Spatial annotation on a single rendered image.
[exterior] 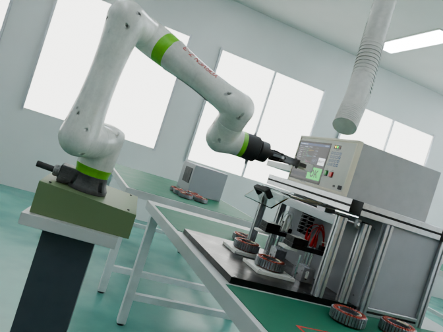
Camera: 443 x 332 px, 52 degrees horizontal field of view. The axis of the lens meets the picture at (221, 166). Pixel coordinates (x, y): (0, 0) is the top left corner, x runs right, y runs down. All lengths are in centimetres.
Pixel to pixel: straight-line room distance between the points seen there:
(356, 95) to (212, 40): 371
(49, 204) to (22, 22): 486
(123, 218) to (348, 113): 185
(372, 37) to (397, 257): 199
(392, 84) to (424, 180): 607
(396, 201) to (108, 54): 114
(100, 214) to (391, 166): 105
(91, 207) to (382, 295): 104
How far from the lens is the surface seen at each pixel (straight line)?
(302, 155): 199
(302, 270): 175
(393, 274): 174
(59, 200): 162
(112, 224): 161
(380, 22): 347
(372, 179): 173
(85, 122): 150
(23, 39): 631
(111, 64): 150
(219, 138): 155
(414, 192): 185
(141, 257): 278
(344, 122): 305
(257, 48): 678
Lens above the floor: 110
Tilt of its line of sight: level
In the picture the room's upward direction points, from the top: 18 degrees clockwise
